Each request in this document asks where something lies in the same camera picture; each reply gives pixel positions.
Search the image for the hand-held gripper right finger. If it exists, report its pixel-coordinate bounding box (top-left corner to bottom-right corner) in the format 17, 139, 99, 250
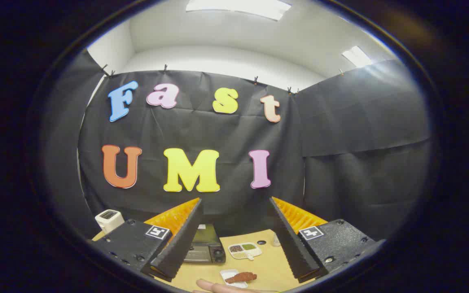
269, 197, 377, 284

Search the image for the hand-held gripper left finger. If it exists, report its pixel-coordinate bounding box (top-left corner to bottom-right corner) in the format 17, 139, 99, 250
92, 198, 203, 283

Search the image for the black toaster oven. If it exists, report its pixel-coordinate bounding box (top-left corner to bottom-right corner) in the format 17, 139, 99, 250
182, 223, 227, 264

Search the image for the brown meat steak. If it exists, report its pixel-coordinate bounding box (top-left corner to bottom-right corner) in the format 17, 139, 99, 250
225, 272, 258, 284

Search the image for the white pop-up toaster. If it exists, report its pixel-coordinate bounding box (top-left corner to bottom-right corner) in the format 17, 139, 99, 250
95, 209, 125, 234

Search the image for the white sectioned dish with beans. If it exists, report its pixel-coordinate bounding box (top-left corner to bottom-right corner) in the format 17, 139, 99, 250
228, 243, 263, 261

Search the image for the small white tray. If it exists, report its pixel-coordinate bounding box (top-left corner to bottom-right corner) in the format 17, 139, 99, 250
220, 269, 249, 289

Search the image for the black backdrop cloth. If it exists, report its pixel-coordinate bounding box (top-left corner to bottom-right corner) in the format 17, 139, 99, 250
41, 49, 432, 245

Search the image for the small ceiling light panel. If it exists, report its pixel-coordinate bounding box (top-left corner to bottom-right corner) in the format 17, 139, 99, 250
342, 46, 373, 68

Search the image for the large ceiling light panel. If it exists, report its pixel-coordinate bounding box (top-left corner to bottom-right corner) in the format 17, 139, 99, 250
186, 0, 292, 22

